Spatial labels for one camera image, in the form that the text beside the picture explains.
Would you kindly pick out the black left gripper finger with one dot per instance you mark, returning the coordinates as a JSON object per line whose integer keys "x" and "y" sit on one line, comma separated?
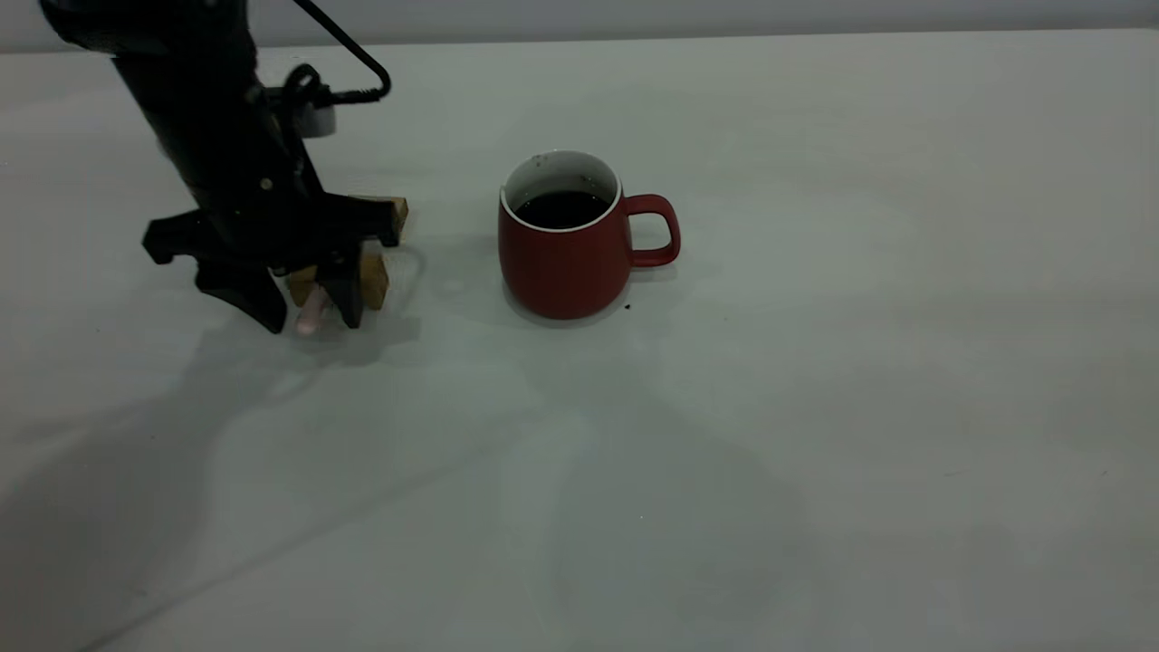
{"x": 347, "y": 290}
{"x": 249, "y": 290}

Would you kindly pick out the arched wooden block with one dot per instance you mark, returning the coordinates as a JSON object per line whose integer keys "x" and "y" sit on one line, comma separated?
{"x": 373, "y": 281}

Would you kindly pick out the black coffee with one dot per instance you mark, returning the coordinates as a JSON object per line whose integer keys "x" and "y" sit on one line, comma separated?
{"x": 561, "y": 210}

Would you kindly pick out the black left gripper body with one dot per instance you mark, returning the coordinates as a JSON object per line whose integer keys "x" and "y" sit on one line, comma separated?
{"x": 244, "y": 208}

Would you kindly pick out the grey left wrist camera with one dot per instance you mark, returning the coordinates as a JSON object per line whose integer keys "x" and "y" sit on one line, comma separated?
{"x": 317, "y": 120}

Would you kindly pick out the red ceramic mug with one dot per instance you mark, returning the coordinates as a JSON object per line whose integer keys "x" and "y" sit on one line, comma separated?
{"x": 561, "y": 272}

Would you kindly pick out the flat wooden block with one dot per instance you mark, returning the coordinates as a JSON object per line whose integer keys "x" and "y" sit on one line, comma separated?
{"x": 400, "y": 215}

